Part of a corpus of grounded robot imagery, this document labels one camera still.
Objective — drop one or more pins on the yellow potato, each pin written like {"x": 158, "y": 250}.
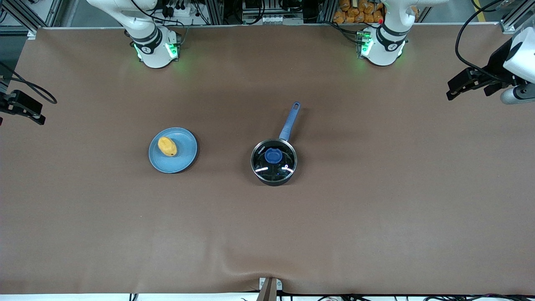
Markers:
{"x": 167, "y": 146}

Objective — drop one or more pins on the bag of orange buns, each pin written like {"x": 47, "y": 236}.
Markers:
{"x": 359, "y": 12}

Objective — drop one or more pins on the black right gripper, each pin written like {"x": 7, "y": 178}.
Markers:
{"x": 16, "y": 103}

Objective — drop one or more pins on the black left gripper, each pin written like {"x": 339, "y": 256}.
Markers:
{"x": 497, "y": 62}

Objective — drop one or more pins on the white terminal strip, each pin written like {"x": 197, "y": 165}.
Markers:
{"x": 276, "y": 19}

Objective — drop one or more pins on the brown table cover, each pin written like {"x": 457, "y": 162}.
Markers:
{"x": 267, "y": 234}

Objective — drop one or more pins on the blue round plate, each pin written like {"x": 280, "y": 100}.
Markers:
{"x": 179, "y": 161}

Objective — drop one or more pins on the white power strip with plugs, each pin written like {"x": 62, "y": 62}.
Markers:
{"x": 179, "y": 8}

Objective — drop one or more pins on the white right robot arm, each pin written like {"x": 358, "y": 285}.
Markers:
{"x": 154, "y": 54}

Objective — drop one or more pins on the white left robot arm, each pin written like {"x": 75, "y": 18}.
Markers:
{"x": 384, "y": 50}

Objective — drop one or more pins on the aluminium frame profile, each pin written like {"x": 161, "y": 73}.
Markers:
{"x": 516, "y": 16}
{"x": 37, "y": 14}

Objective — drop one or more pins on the glass lid with blue knob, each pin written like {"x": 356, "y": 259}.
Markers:
{"x": 273, "y": 156}

